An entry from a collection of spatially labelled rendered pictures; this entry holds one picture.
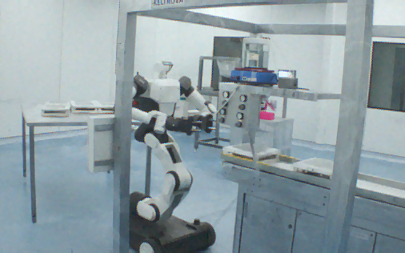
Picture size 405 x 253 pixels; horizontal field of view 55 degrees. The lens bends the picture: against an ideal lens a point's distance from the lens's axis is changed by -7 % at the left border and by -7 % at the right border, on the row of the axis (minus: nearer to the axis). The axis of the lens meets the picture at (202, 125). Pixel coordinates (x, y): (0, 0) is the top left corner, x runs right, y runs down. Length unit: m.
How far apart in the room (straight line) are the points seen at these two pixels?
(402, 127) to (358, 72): 6.20
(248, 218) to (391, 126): 5.26
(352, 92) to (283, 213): 1.20
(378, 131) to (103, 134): 6.03
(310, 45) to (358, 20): 6.63
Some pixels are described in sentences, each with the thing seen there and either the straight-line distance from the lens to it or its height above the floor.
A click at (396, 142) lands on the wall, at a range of 7.42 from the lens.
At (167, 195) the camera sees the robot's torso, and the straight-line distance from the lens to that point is 2.87.
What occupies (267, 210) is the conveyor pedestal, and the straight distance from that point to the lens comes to 2.32.
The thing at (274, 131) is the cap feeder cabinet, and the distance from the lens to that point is 4.98.
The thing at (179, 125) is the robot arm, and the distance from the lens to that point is 2.57.
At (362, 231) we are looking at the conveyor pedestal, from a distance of 2.07.
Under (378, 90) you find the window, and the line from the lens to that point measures 7.42.
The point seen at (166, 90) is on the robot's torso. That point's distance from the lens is 2.88.
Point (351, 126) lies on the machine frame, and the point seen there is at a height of 1.23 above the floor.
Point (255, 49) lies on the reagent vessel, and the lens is 2.29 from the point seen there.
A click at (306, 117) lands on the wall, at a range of 7.83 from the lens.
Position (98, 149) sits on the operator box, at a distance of 1.95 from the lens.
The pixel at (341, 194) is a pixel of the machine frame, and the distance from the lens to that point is 1.24.
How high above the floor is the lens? 1.37
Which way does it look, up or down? 8 degrees down
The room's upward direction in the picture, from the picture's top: 4 degrees clockwise
